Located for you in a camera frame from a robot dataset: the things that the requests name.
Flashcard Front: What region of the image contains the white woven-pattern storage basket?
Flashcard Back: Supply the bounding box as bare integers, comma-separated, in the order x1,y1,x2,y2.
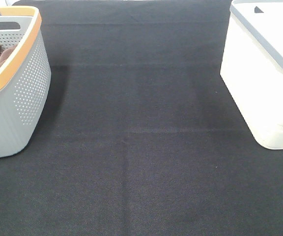
220,0,283,149

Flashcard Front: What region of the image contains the grey perforated laundry basket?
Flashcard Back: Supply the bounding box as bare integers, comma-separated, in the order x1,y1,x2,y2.
0,6,51,158

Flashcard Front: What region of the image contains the black fabric table cover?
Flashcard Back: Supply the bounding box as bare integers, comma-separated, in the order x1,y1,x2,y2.
0,0,283,236

